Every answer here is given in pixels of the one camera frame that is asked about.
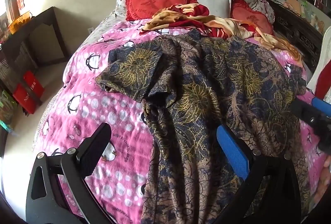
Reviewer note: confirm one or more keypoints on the person's right hand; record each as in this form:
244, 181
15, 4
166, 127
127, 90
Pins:
327, 180

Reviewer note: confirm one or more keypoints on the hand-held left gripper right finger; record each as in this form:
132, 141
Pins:
232, 151

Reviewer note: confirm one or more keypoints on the wall socket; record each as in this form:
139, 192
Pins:
90, 30

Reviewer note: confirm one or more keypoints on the dark carved wooden headboard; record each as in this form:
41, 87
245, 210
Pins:
297, 32

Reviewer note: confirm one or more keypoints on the red paper bag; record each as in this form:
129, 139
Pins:
33, 84

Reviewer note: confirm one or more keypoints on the floral bedsheet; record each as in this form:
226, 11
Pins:
102, 26

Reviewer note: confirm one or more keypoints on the red boxes on floor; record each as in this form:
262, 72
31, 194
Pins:
22, 98

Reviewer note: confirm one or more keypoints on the pink penguin blanket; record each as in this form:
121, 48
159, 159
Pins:
103, 100

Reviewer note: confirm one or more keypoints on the red and yellow floral blanket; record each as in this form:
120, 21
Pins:
181, 17

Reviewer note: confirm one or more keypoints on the green patterned bag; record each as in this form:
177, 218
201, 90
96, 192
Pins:
6, 107

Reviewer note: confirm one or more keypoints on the white pillow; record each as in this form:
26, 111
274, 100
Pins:
214, 4

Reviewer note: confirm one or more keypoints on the orange plastic basket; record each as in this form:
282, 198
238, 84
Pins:
20, 21

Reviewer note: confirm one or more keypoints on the red cloth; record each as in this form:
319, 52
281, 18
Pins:
324, 82

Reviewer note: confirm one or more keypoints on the dark wooden desk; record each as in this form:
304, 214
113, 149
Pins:
49, 20

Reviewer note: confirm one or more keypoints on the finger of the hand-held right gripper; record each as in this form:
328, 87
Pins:
322, 105
303, 111

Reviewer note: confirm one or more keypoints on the dark floral patterned shirt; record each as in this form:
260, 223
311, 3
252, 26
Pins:
206, 84

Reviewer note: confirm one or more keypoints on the white cloth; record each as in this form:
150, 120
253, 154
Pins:
320, 53

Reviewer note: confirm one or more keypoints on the colourful plastic bags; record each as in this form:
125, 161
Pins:
314, 16

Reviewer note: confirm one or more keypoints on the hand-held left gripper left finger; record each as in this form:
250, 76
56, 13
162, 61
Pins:
94, 146

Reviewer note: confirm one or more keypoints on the window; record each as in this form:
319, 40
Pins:
6, 4

